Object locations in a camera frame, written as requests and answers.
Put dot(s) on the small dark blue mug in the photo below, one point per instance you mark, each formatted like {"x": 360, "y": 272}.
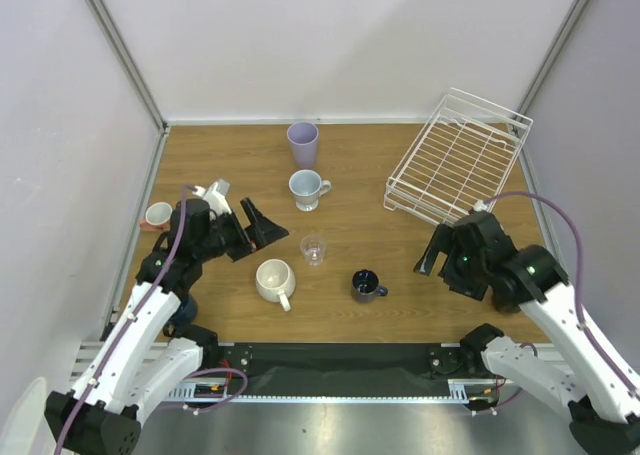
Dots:
{"x": 366, "y": 287}

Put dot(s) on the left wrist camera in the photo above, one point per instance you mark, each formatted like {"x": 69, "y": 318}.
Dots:
{"x": 215, "y": 196}

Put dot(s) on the pink mug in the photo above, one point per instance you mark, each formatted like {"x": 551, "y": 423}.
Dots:
{"x": 157, "y": 217}

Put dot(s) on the lilac plastic tumbler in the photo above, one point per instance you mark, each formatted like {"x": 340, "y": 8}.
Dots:
{"x": 303, "y": 138}

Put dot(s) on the large dark blue mug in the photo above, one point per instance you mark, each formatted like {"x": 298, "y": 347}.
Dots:
{"x": 182, "y": 317}

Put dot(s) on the pale blue footed mug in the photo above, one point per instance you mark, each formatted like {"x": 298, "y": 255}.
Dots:
{"x": 307, "y": 187}

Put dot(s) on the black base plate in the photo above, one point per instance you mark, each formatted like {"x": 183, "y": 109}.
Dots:
{"x": 350, "y": 370}

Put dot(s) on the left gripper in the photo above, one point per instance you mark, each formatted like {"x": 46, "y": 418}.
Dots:
{"x": 260, "y": 232}

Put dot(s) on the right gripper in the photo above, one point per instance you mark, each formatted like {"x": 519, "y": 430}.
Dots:
{"x": 451, "y": 254}

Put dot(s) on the clear glass cup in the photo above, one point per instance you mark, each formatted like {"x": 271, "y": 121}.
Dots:
{"x": 313, "y": 248}

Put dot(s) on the cream round mug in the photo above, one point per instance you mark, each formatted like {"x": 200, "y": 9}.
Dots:
{"x": 276, "y": 282}

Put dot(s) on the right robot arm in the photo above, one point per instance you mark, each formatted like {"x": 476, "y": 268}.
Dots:
{"x": 599, "y": 397}

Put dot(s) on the white wire dish rack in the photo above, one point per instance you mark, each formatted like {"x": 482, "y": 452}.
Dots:
{"x": 464, "y": 153}

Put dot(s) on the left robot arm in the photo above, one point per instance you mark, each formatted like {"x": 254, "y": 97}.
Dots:
{"x": 163, "y": 282}

